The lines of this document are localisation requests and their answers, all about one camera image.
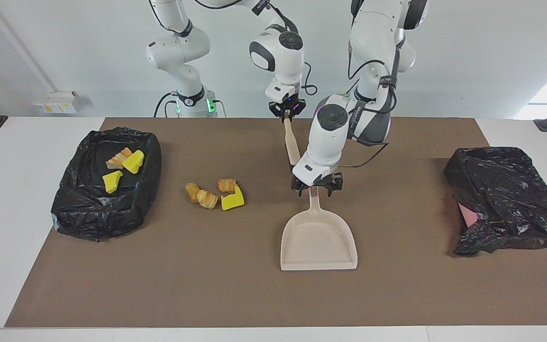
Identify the beige brush with black bristles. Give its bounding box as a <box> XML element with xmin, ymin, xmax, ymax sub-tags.
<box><xmin>283</xmin><ymin>117</ymin><xmax>301</xmax><ymax>167</ymax></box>

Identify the beige plastic dustpan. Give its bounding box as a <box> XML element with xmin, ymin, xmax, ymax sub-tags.
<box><xmin>280</xmin><ymin>183</ymin><xmax>358</xmax><ymax>272</ymax></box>

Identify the yellow notched sponge piece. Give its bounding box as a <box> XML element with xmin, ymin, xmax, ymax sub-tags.
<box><xmin>221</xmin><ymin>185</ymin><xmax>245</xmax><ymax>211</ymax></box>

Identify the yellow wavy sponge piece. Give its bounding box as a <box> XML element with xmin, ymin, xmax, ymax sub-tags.
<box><xmin>122</xmin><ymin>150</ymin><xmax>145</xmax><ymax>174</ymax></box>

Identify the yellow trapezoid sponge piece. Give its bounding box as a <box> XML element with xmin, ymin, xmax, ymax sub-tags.
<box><xmin>102</xmin><ymin>170</ymin><xmax>123</xmax><ymax>194</ymax></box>

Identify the pink plastic bin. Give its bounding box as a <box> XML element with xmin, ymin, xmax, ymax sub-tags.
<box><xmin>457</xmin><ymin>201</ymin><xmax>479</xmax><ymax>228</ymax></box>

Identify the crumpled black trash bag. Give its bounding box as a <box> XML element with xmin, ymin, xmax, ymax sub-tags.
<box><xmin>443</xmin><ymin>146</ymin><xmax>547</xmax><ymax>257</ymax></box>

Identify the black bag lined rectangular bin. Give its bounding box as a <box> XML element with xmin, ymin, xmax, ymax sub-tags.
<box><xmin>50</xmin><ymin>126</ymin><xmax>162</xmax><ymax>242</ymax></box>

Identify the brown paper table mat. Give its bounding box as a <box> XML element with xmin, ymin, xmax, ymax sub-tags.
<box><xmin>4</xmin><ymin>117</ymin><xmax>547</xmax><ymax>328</ymax></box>

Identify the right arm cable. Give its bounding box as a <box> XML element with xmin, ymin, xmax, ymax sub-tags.
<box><xmin>252</xmin><ymin>0</ymin><xmax>319</xmax><ymax>95</ymax></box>

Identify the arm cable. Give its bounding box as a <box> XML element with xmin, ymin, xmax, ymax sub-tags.
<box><xmin>338</xmin><ymin>45</ymin><xmax>397</xmax><ymax>169</ymax></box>
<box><xmin>252</xmin><ymin>0</ymin><xmax>319</xmax><ymax>95</ymax></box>

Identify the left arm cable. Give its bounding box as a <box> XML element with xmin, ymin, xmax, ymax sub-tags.
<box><xmin>338</xmin><ymin>45</ymin><xmax>397</xmax><ymax>169</ymax></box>

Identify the black base cable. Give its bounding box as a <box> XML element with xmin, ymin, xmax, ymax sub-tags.
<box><xmin>154</xmin><ymin>92</ymin><xmax>175</xmax><ymax>118</ymax></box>

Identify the white wall socket box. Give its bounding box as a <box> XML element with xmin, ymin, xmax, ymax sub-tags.
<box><xmin>33</xmin><ymin>91</ymin><xmax>82</xmax><ymax>114</ymax></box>

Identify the white wall cable duct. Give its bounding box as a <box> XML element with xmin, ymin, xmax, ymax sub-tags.
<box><xmin>0</xmin><ymin>0</ymin><xmax>60</xmax><ymax>93</ymax></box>

